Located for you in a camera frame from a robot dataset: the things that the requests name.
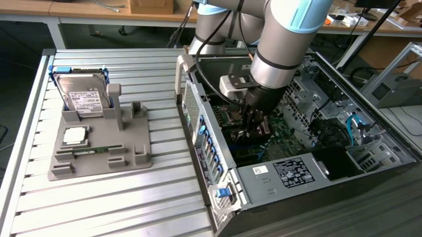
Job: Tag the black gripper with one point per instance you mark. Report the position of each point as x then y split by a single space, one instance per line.
264 98

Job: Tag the green graphics card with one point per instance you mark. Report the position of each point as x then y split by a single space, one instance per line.
240 138

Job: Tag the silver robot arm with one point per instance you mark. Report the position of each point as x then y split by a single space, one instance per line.
286 49

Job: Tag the CPU socket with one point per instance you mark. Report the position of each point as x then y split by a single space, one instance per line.
235 116

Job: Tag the green motherboard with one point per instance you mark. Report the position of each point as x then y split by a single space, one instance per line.
283 138

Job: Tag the blue slot retention latch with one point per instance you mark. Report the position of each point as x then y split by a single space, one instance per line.
209 148
205 138
200 119
203 129
216 168
214 158

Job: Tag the silver chipset heatsink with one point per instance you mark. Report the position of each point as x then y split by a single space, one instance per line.
278 153

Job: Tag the grey power supply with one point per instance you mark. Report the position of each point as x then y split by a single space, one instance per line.
256 182

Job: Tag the white orange small device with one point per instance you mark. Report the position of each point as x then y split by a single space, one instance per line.
334 19

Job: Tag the black slanted stand pole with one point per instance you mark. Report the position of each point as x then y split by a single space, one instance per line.
363 37

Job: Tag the grey metal disk bay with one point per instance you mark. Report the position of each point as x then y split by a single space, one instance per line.
368 158

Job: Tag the blue power supply latch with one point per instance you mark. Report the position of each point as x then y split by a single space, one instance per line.
223 193

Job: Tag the grey metal control cabinet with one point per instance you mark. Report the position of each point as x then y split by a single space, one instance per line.
402 93

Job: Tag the white flat box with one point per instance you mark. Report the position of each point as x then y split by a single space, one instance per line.
356 22

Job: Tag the white side table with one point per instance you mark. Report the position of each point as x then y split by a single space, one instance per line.
408 123

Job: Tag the black monitor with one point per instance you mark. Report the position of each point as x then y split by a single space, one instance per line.
368 14

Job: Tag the open PC case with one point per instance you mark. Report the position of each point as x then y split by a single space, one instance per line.
330 209

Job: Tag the grey plastic parts rack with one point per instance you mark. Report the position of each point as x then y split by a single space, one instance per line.
105 133

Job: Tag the brown cardboard box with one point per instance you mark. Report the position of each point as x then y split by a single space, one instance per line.
151 7

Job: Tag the hard disk in blue carrier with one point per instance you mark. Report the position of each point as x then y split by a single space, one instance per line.
81 91

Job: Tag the green RAM stick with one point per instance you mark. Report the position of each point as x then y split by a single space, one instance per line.
92 150

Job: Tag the brown cardboard piece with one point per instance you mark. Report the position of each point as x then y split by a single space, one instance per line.
411 12

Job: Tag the silver CPU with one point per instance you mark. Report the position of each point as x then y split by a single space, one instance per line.
75 135

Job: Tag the wooden top office desk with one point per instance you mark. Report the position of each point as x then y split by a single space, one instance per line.
81 11

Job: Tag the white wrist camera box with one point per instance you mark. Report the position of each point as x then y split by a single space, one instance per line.
227 86

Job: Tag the aluminium profile frame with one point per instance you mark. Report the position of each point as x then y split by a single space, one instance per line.
395 60

